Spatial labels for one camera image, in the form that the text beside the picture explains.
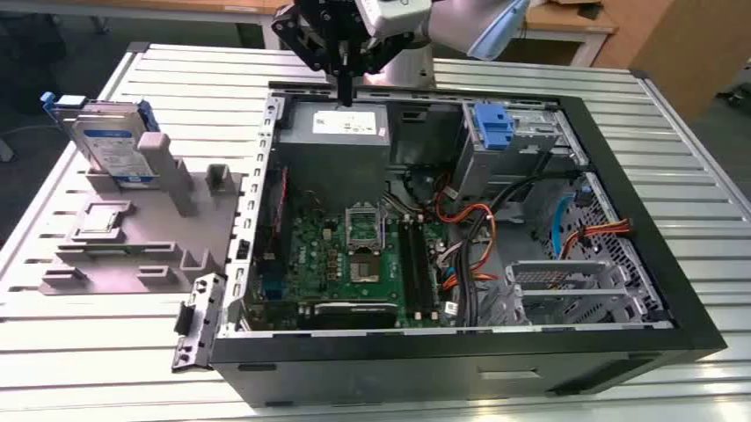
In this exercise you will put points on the wooden top white desk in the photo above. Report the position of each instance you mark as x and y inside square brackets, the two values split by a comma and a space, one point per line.
[147, 4]

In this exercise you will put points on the black wheeled chair base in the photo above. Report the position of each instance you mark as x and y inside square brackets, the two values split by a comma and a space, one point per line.
[740, 94]

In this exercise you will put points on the CPU chip silver top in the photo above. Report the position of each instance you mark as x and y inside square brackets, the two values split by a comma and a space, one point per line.
[100, 221]

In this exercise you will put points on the grey parts rack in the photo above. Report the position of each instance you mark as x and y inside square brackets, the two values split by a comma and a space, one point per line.
[159, 246]

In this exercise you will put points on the metal optical drive cage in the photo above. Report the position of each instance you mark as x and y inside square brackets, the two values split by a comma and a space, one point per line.
[480, 171]

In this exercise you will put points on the black PC case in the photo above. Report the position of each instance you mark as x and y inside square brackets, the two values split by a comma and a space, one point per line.
[411, 373]

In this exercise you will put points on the hard disk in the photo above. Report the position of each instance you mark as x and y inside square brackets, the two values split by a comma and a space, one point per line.
[111, 149]

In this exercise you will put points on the wooden cabinet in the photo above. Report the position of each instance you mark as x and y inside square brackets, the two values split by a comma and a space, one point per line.
[692, 53]

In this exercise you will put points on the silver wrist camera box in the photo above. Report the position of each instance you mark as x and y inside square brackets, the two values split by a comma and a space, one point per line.
[392, 17]

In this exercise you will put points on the green RAM stick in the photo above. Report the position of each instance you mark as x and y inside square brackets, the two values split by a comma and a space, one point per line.
[111, 252]

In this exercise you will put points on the CPU socket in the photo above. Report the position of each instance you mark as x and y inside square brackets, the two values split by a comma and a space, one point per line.
[364, 270]

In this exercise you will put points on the green motherboard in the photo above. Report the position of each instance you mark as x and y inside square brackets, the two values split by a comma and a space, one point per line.
[316, 264]

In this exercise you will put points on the grey card retention bracket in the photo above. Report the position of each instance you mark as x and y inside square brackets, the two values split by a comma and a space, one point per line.
[201, 307]

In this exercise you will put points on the black graphics card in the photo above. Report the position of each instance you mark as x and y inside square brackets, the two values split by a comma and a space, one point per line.
[352, 314]

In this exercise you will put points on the RAM slot white clips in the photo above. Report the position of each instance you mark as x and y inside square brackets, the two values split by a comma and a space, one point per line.
[425, 264]
[409, 264]

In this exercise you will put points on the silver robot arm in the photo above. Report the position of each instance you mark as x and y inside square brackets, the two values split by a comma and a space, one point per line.
[451, 22]

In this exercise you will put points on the grey power supply unit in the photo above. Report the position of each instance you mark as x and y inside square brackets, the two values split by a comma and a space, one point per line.
[333, 176]

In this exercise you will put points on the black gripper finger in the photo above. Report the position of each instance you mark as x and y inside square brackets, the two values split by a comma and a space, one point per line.
[377, 57]
[301, 44]

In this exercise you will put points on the blue plastic drive latch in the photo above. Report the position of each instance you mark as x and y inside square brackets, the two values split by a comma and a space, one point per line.
[492, 127]

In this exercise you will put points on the blue rear port connector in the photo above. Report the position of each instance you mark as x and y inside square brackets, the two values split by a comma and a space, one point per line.
[272, 285]

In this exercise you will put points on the black office chair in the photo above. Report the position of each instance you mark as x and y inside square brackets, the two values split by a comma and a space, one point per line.
[29, 66]

